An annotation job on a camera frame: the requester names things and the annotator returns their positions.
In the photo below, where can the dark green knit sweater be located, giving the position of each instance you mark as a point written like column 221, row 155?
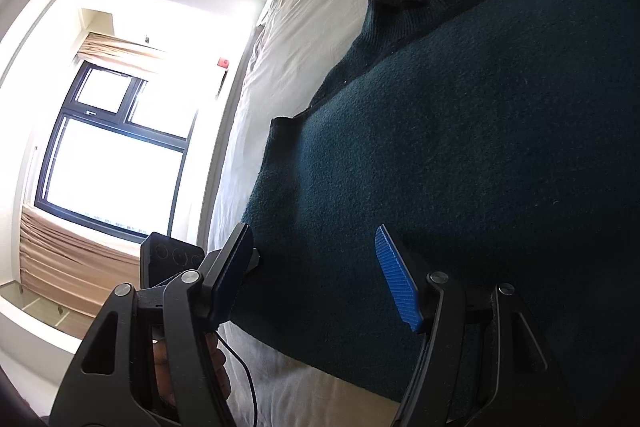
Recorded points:
column 499, row 141

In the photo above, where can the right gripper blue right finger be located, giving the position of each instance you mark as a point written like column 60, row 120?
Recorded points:
column 480, row 363

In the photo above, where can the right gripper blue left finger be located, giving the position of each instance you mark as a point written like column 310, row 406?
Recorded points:
column 111, row 380

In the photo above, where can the person's left hand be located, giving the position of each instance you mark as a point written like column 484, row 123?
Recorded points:
column 162, row 373

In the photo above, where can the beige lower curtain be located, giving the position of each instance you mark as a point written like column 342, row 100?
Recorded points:
column 75, row 272

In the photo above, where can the black framed window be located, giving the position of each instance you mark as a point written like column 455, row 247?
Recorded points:
column 116, row 154

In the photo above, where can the beige roman blind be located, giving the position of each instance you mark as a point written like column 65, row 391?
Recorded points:
column 122, row 55

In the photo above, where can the beige bed cover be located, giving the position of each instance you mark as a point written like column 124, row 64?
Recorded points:
column 298, row 42

